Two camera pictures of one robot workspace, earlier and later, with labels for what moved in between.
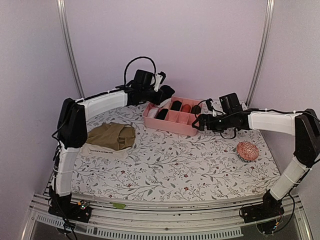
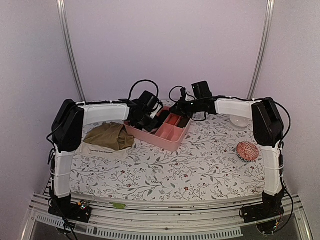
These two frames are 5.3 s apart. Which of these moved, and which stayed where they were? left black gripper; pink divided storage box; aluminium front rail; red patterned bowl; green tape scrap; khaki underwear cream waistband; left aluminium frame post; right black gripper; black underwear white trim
Moved: black underwear white trim; right black gripper; left black gripper; pink divided storage box
Stayed: khaki underwear cream waistband; aluminium front rail; green tape scrap; left aluminium frame post; red patterned bowl
